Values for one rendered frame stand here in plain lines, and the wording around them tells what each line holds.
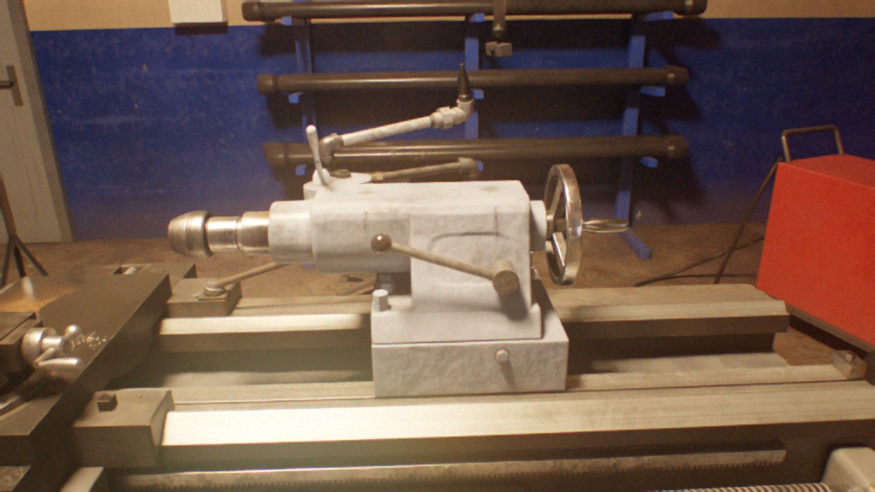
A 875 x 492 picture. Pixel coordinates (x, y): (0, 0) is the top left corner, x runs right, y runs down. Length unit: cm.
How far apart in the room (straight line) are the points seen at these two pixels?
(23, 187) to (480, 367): 411
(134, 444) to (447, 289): 55
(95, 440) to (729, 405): 102
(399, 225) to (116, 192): 372
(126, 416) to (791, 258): 278
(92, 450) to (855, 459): 124
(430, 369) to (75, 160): 386
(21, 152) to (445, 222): 399
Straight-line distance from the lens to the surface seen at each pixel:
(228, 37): 425
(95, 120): 461
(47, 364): 106
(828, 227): 312
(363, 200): 110
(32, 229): 499
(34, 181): 486
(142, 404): 117
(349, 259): 111
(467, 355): 111
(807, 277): 322
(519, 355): 112
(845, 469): 130
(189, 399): 123
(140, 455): 116
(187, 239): 119
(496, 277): 105
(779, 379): 132
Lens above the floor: 148
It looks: 21 degrees down
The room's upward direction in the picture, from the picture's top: 1 degrees counter-clockwise
